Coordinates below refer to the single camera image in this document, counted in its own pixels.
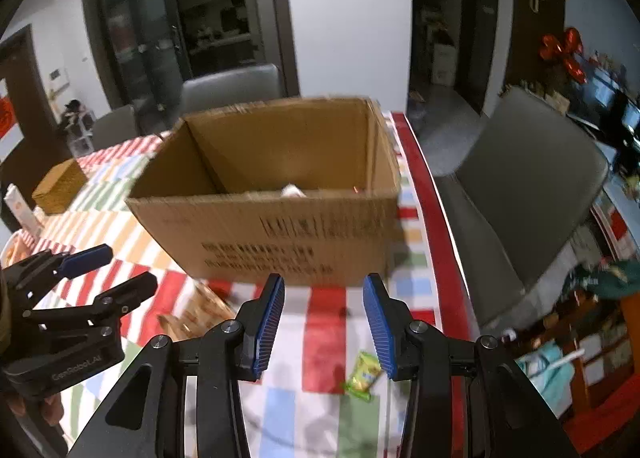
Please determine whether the red foil balloon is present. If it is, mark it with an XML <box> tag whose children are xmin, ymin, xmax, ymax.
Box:
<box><xmin>539</xmin><ymin>28</ymin><xmax>588</xmax><ymax>84</ymax></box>

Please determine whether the woven wicker box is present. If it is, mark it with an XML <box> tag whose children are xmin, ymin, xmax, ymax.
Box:
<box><xmin>31</xmin><ymin>158</ymin><xmax>90</xmax><ymax>215</ymax></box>

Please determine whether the grey upholstered chair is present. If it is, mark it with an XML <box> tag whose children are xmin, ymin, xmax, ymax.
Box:
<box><xmin>92</xmin><ymin>105</ymin><xmax>139</xmax><ymax>151</ymax></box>
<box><xmin>180</xmin><ymin>62</ymin><xmax>281</xmax><ymax>115</ymax></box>
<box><xmin>435</xmin><ymin>85</ymin><xmax>611</xmax><ymax>329</ymax></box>

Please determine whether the brown cardboard box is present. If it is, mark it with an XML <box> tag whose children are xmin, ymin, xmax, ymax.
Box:
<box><xmin>125</xmin><ymin>96</ymin><xmax>407</xmax><ymax>287</ymax></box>

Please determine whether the dark door with handle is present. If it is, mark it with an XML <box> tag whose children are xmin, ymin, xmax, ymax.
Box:
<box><xmin>510</xmin><ymin>0</ymin><xmax>566</xmax><ymax>83</ymax></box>

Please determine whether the colourful checked tablecloth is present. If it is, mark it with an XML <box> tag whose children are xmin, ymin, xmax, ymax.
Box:
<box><xmin>0</xmin><ymin>110</ymin><xmax>481</xmax><ymax>458</ymax></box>

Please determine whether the person's left hand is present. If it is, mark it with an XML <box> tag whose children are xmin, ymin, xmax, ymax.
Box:
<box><xmin>0</xmin><ymin>380</ymin><xmax>68</xmax><ymax>430</ymax></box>

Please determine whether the white carton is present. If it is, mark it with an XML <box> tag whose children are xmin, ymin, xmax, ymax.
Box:
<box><xmin>2</xmin><ymin>185</ymin><xmax>43</xmax><ymax>233</ymax></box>

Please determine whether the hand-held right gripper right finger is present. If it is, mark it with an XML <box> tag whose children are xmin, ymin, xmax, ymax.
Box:
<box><xmin>362</xmin><ymin>274</ymin><xmax>581</xmax><ymax>458</ymax></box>

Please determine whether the yellow green candy packet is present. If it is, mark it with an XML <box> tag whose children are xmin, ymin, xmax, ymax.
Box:
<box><xmin>342</xmin><ymin>350</ymin><xmax>385</xmax><ymax>401</ymax></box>

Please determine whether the brown snack bag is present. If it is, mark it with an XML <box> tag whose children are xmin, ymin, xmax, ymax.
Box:
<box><xmin>157</xmin><ymin>280</ymin><xmax>238</xmax><ymax>341</ymax></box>

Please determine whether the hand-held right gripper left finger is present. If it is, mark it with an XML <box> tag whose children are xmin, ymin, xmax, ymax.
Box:
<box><xmin>82</xmin><ymin>273</ymin><xmax>287</xmax><ymax>458</ymax></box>

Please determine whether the dark glass door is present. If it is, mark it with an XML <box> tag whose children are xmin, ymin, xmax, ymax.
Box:
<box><xmin>82</xmin><ymin>0</ymin><xmax>301</xmax><ymax>111</ymax></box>

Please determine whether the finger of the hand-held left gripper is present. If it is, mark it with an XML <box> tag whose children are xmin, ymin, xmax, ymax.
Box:
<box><xmin>7</xmin><ymin>244</ymin><xmax>113</xmax><ymax>311</ymax></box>
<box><xmin>22</xmin><ymin>272</ymin><xmax>159</xmax><ymax>339</ymax></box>

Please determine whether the green cloth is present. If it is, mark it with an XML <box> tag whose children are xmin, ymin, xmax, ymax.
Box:
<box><xmin>562</xmin><ymin>260</ymin><xmax>640</xmax><ymax>299</ymax></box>

